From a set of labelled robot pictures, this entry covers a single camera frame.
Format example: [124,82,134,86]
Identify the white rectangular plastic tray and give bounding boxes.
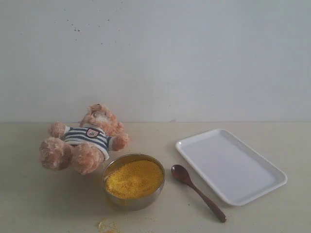
[175,129,288,206]

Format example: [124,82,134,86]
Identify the brown plush teddy bear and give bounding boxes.
[39,103,129,175]

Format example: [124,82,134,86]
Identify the steel bowl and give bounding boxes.
[102,153,165,211]

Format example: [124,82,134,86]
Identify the yellow millet grains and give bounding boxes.
[105,160,164,199]

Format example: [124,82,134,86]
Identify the spilled yellow grain pile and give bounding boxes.
[97,217,121,233]

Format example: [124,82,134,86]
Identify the dark brown wooden spoon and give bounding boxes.
[171,165,227,223]

